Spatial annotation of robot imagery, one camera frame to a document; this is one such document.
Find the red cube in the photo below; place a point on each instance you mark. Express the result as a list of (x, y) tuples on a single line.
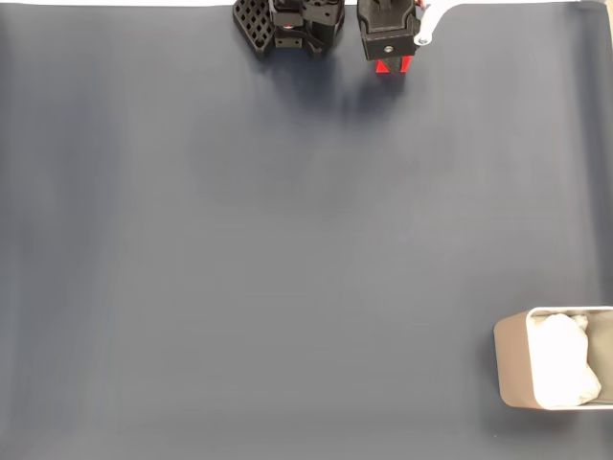
[(407, 66)]

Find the beige metal box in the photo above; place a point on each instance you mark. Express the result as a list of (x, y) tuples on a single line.
[(512, 364)]

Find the dark grey table mat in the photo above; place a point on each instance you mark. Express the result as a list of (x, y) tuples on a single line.
[(191, 263)]

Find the white crumpled paper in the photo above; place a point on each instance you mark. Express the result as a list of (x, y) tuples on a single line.
[(560, 359)]

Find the camera board on white mount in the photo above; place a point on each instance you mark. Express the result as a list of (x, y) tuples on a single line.
[(428, 24)]

